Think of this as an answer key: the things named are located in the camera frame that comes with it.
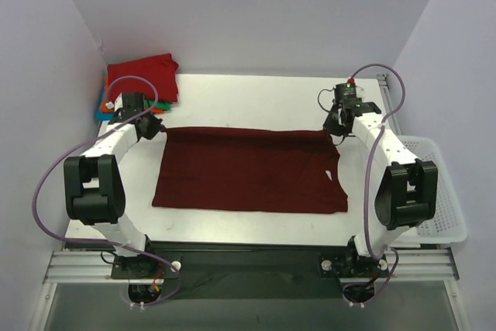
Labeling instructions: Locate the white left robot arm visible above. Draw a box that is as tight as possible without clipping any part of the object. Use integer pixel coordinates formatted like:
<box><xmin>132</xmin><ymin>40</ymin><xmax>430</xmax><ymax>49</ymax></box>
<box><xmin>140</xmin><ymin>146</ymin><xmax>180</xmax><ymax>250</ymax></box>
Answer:
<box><xmin>63</xmin><ymin>92</ymin><xmax>162</xmax><ymax>278</ymax></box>

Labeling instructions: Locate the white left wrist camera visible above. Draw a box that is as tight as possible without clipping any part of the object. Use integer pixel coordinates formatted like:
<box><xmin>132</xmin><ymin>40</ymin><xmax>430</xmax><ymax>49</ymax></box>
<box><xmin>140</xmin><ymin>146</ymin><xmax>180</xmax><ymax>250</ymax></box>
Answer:
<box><xmin>105</xmin><ymin>94</ymin><xmax>122</xmax><ymax>112</ymax></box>

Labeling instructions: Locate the folded green t-shirt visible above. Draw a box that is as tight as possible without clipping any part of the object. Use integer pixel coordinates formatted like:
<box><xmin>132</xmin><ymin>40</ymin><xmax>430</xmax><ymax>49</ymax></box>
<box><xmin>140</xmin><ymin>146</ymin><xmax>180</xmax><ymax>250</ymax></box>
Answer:
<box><xmin>105</xmin><ymin>78</ymin><xmax>172</xmax><ymax>112</ymax></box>

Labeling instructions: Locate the aluminium rail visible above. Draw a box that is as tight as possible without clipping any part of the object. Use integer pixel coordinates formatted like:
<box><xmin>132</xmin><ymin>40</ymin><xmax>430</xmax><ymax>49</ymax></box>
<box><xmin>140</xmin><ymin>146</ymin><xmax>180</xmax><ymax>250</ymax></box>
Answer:
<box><xmin>377</xmin><ymin>74</ymin><xmax>402</xmax><ymax>135</ymax></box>
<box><xmin>44</xmin><ymin>249</ymin><xmax>460</xmax><ymax>284</ymax></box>

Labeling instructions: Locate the aluminium right side rail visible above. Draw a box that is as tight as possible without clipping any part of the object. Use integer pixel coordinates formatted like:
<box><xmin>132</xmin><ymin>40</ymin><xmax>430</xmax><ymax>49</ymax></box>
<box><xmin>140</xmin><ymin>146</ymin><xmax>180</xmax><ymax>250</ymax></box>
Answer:
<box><xmin>377</xmin><ymin>74</ymin><xmax>402</xmax><ymax>135</ymax></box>

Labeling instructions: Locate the white perforated plastic basket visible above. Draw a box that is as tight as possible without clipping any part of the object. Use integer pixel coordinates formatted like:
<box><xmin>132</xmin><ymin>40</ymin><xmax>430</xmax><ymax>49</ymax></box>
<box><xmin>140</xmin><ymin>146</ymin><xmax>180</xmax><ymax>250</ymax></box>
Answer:
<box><xmin>395</xmin><ymin>136</ymin><xmax>467</xmax><ymax>246</ymax></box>

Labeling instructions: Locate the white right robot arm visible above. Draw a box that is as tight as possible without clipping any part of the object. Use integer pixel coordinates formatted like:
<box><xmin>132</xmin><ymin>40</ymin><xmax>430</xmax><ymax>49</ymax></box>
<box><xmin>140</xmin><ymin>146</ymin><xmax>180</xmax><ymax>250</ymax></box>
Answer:
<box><xmin>323</xmin><ymin>79</ymin><xmax>438</xmax><ymax>275</ymax></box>

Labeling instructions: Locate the folded orange t-shirt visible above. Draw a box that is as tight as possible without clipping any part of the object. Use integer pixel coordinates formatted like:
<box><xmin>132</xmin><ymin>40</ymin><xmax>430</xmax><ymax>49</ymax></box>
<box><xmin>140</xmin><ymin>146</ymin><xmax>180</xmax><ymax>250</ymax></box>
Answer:
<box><xmin>99</xmin><ymin>89</ymin><xmax>115</xmax><ymax>112</ymax></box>

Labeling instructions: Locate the dark red t-shirt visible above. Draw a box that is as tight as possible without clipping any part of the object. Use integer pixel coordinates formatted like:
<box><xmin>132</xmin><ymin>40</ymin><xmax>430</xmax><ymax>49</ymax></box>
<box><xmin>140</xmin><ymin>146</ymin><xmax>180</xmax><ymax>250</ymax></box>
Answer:
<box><xmin>152</xmin><ymin>127</ymin><xmax>348</xmax><ymax>214</ymax></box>

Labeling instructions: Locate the folded red t-shirt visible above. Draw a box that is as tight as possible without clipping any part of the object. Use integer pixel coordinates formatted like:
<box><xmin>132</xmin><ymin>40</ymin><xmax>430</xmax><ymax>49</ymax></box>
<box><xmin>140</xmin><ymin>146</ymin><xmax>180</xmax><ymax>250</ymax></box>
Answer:
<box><xmin>107</xmin><ymin>53</ymin><xmax>179</xmax><ymax>102</ymax></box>

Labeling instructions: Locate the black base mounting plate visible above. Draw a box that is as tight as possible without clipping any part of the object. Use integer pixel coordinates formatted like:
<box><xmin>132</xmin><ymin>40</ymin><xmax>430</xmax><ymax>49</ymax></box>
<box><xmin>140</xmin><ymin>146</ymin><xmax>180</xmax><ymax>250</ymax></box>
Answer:
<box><xmin>106</xmin><ymin>243</ymin><xmax>389</xmax><ymax>304</ymax></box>

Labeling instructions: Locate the folded blue t-shirt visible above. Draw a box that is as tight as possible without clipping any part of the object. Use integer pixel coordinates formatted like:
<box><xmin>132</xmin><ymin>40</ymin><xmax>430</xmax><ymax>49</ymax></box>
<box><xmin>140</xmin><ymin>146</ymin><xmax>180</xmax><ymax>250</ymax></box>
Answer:
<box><xmin>95</xmin><ymin>93</ymin><xmax>114</xmax><ymax>121</ymax></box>

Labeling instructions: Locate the aluminium front rail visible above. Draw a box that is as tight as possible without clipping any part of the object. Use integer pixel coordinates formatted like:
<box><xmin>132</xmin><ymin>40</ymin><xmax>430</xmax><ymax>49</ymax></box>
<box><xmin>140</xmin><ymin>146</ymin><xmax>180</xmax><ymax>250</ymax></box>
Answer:
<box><xmin>44</xmin><ymin>249</ymin><xmax>460</xmax><ymax>284</ymax></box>

